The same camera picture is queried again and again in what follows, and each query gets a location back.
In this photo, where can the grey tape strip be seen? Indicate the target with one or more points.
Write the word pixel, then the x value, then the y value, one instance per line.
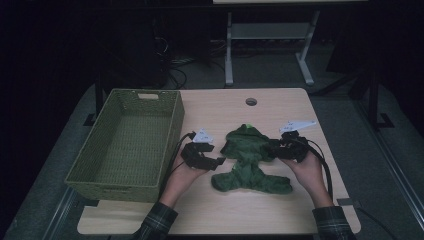
pixel 348 202

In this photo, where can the green woven basket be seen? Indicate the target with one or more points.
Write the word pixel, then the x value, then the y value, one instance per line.
pixel 130 150

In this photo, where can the person's left hand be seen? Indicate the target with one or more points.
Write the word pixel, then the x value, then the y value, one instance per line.
pixel 183 175

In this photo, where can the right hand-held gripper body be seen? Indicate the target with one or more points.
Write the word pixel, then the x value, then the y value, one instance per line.
pixel 293 146

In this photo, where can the black metal stand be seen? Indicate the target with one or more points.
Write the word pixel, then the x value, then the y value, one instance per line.
pixel 373 100
pixel 98 100

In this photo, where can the green fuzzy pet garment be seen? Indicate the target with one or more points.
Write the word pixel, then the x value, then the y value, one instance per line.
pixel 250 156

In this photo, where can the person's right hand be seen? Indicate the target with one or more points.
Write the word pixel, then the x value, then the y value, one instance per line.
pixel 308 173

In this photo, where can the white metal table frame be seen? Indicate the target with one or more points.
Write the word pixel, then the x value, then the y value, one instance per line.
pixel 266 31

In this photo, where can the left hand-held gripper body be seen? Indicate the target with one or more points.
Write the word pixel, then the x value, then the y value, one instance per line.
pixel 196 151

